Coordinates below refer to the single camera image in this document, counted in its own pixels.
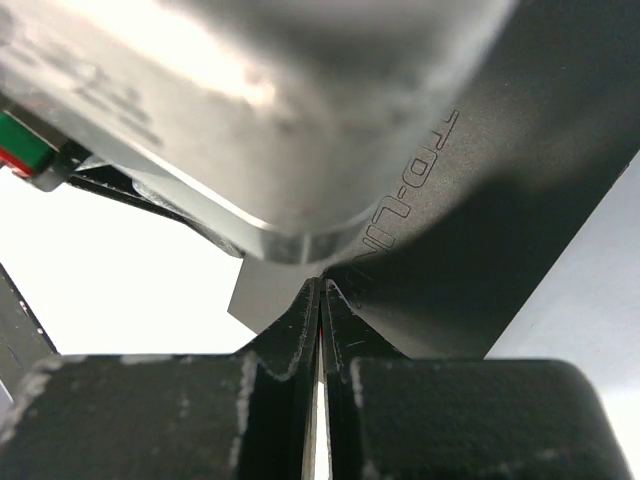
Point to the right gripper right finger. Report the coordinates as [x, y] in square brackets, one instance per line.
[393, 417]

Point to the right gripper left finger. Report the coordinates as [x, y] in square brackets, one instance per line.
[245, 415]

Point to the black network switch box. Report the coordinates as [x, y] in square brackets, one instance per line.
[495, 192]

